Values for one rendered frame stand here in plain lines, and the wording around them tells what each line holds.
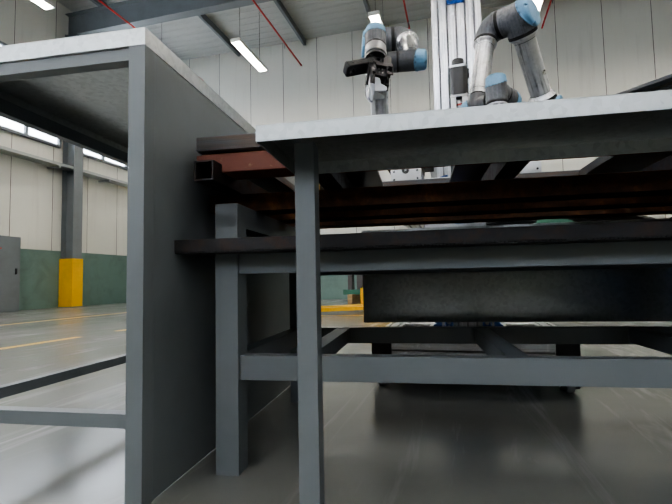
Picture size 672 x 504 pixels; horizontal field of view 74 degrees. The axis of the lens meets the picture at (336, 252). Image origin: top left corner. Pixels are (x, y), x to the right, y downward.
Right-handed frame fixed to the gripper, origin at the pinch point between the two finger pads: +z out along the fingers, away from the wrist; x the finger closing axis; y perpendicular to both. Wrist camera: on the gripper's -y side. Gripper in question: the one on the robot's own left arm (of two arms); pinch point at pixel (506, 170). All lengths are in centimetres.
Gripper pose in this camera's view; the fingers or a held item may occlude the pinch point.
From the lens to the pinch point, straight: 175.7
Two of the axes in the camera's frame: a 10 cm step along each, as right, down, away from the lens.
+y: -9.8, 0.4, 1.8
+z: 0.3, 10.0, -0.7
